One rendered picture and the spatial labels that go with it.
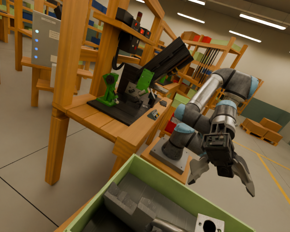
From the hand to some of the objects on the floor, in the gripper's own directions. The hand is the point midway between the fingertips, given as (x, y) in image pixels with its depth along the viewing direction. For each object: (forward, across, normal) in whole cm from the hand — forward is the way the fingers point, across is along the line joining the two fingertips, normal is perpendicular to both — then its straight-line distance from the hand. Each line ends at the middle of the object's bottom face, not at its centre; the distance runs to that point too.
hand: (217, 192), depth 36 cm
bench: (-55, -158, +64) cm, 179 cm away
